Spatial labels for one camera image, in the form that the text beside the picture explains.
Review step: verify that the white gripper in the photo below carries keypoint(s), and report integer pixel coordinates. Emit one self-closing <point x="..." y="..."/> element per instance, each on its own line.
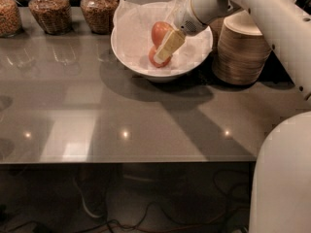
<point x="187" y="19"/>

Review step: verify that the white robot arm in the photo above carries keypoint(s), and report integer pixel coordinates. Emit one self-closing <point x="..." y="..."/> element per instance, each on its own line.
<point x="281" y="189"/>

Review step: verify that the white ceramic bowl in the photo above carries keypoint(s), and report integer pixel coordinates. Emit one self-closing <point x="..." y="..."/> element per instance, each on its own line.
<point x="194" y="57"/>

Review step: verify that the rear stack of paper bowls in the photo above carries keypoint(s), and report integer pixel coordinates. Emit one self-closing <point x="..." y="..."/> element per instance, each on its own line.
<point x="216" y="28"/>

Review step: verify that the stack of paper bowls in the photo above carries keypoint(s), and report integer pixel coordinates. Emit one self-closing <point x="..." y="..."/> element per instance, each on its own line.
<point x="241" y="51"/>
<point x="216" y="28"/>

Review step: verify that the white tissue paper liner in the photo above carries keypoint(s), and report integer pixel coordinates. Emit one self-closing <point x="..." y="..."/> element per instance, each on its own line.
<point x="136" y="33"/>

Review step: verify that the front stack of paper bowls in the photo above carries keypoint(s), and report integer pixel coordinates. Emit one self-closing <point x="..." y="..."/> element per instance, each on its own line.
<point x="241" y="51"/>

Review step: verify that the right glass jar of grains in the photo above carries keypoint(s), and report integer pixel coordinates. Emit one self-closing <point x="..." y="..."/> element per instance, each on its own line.
<point x="99" y="15"/>

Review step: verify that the glass jar of grains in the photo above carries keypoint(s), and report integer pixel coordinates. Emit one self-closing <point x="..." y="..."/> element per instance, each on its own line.
<point x="99" y="15"/>
<point x="53" y="16"/>
<point x="10" y="20"/>

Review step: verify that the middle glass jar of grains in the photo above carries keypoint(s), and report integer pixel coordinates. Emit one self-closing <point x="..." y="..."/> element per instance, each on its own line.
<point x="53" y="16"/>

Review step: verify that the left glass jar of grains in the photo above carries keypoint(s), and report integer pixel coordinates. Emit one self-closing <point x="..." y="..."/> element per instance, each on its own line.
<point x="10" y="20"/>

